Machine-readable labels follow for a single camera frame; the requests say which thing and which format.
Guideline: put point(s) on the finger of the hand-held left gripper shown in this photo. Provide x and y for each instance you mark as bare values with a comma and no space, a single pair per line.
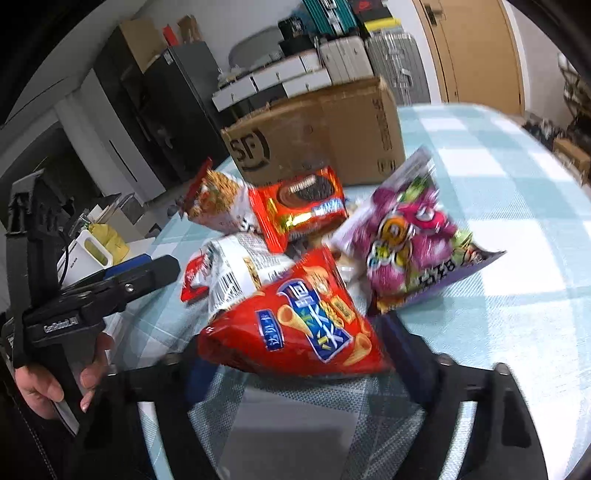
131,266
152,277

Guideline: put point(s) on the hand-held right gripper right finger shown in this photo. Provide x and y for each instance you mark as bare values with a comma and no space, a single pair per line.
397,341

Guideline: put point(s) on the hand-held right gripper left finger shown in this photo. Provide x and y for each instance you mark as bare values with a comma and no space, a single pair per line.
196,374

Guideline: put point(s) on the white and red snack bag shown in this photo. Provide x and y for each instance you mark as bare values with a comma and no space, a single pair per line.
231,272

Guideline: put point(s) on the purple snack bag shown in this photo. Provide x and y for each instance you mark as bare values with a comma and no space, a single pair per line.
406,240

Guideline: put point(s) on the red cone snack bag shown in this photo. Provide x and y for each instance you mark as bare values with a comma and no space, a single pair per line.
295,323

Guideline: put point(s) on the brown cardboard box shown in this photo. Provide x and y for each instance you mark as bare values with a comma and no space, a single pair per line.
318,134

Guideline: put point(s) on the person's left hand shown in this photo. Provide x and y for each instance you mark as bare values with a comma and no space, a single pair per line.
37,387

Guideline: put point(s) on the yellow bag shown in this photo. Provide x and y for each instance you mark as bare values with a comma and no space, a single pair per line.
111,242

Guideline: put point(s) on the white plastic container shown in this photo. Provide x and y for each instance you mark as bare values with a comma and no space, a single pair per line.
83,258

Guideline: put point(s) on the noodle snack bag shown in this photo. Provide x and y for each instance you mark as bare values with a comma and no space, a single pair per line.
217,203

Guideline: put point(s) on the dark brown cabinet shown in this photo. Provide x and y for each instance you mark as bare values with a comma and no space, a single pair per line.
124,120

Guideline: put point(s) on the checked blue tablecloth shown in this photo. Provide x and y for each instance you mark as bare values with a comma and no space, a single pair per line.
521,258

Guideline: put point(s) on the orange chocolate cookie packet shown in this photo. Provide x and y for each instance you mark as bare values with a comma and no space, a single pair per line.
300,205

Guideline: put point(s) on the black fridge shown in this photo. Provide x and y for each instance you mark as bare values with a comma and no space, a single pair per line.
184,110

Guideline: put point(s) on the cardboard box on cabinet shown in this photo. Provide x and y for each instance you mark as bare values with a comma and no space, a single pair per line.
141,44

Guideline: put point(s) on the white drawer unit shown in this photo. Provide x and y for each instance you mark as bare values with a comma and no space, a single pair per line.
272,78

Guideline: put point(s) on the grey round chair back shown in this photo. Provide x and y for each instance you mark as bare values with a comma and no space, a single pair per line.
258,46

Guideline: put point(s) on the small cardboard box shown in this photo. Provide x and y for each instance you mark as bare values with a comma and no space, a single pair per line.
570,154

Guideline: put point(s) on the grey suitcase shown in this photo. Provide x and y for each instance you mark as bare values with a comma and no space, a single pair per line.
399,69

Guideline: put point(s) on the black labelled box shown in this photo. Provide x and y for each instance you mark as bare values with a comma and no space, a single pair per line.
295,34

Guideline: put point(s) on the white suitcase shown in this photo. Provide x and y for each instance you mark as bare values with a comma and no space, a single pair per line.
346,60

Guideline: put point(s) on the wooden door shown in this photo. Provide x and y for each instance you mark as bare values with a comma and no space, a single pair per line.
475,50

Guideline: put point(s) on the shoe rack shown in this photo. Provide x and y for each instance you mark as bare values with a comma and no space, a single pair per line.
575,92

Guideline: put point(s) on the yellow and black box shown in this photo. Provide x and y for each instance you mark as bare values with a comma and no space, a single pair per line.
376,27

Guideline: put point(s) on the teal suitcase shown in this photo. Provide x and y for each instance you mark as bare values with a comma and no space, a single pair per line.
330,16

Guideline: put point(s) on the black shoe box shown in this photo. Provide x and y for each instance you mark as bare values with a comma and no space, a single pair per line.
367,10

